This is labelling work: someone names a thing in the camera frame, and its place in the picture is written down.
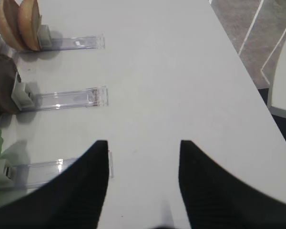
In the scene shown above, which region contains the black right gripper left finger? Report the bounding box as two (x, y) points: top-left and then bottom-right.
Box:
(0, 140), (109, 229)

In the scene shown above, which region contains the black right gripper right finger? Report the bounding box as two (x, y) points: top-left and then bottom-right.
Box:
(178, 140), (286, 229)

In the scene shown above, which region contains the brown meat patty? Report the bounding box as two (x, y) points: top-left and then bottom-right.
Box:
(0, 53), (20, 116)

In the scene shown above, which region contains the tan bun slice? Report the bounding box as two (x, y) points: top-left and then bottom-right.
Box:
(0, 0), (27, 51)
(18, 0), (41, 51)

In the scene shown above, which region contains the white chair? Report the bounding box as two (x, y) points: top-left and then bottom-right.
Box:
(267, 41), (286, 118)

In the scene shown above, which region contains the clear holder rail, bottom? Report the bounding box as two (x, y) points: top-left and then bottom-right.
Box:
(0, 151), (115, 191)

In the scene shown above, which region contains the clear holder rail,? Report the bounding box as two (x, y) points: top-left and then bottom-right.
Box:
(0, 151), (115, 191)
(11, 81), (109, 112)
(0, 25), (105, 52)

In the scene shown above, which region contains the clear holder rail, middle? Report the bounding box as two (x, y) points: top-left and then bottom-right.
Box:
(11, 81), (109, 112)

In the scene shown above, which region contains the clear holder rail, top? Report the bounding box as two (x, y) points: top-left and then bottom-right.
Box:
(0, 25), (105, 52)

